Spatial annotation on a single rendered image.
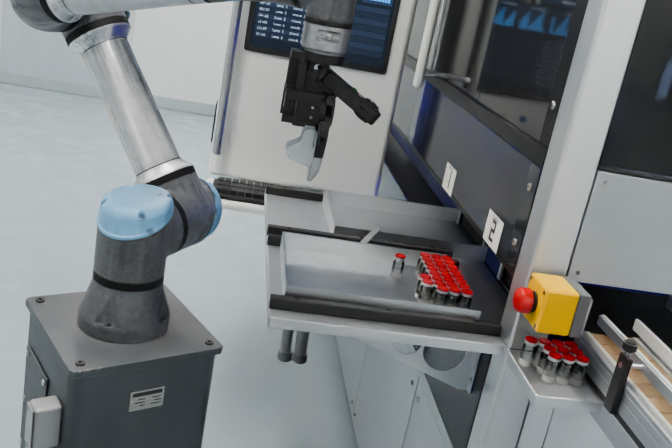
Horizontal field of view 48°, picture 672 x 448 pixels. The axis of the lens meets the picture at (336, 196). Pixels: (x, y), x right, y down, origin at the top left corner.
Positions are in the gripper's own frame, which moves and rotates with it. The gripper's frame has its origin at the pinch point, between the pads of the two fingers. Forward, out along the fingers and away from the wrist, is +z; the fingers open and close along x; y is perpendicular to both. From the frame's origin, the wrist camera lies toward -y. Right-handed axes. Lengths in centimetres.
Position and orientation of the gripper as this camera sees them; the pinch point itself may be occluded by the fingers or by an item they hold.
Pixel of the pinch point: (314, 173)
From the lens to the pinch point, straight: 126.1
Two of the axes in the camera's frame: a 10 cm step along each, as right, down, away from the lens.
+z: -1.8, 9.4, 2.8
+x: 1.0, 3.0, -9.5
